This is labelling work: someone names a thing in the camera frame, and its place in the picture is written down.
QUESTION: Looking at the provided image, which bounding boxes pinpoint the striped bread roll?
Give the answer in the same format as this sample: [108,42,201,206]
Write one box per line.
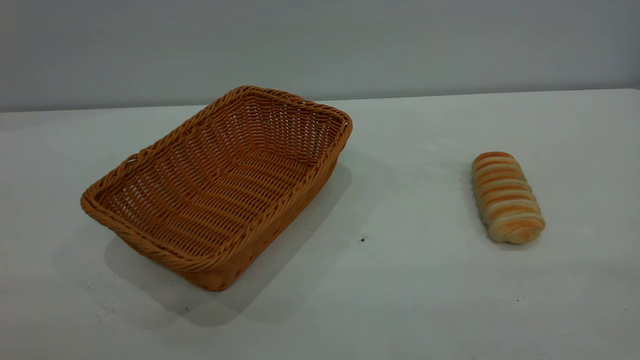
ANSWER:
[471,151,546,246]

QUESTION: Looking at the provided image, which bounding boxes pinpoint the orange woven wicker basket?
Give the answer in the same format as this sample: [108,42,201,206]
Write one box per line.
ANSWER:
[80,85,353,292]

